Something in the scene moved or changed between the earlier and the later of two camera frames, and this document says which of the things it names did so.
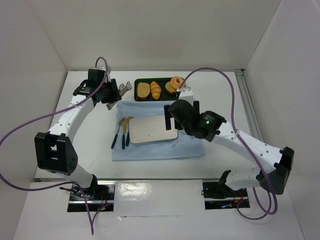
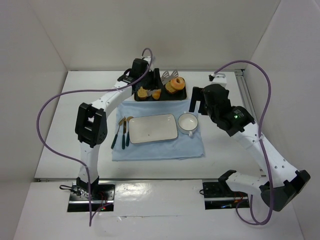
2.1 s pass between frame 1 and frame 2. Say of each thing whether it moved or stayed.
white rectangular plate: stayed
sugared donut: stayed
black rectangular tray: stayed
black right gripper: moved
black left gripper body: moved
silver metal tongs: moved
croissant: stayed
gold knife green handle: stayed
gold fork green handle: stayed
